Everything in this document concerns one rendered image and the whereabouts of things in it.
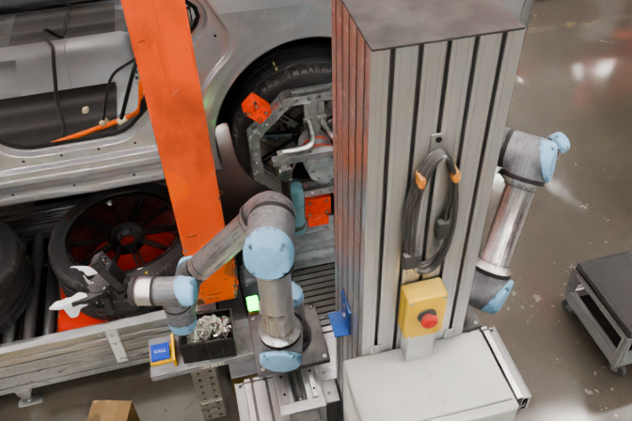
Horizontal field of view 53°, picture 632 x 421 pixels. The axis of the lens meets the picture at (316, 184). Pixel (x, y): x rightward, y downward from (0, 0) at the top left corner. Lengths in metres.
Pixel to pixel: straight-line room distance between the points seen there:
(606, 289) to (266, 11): 1.81
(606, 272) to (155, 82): 2.08
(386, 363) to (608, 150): 3.02
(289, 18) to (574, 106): 2.66
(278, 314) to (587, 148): 2.96
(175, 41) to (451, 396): 1.14
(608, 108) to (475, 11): 3.65
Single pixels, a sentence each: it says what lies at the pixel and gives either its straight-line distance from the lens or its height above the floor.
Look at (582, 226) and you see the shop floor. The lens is 3.74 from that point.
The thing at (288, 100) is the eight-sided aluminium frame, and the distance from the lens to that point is 2.48.
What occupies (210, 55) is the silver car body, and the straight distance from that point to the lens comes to 2.47.
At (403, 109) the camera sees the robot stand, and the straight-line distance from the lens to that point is 1.04.
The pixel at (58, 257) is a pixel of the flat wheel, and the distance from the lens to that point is 2.93.
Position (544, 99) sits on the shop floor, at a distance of 4.65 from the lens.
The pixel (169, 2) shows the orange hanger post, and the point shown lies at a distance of 1.76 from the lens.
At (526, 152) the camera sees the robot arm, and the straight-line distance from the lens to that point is 1.88.
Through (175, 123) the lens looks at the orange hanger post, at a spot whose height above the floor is 1.39.
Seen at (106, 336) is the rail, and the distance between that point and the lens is 2.79.
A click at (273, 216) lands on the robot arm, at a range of 1.49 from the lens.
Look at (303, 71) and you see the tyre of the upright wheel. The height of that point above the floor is 1.17.
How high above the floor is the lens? 2.51
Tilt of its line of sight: 42 degrees down
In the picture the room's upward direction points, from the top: 2 degrees counter-clockwise
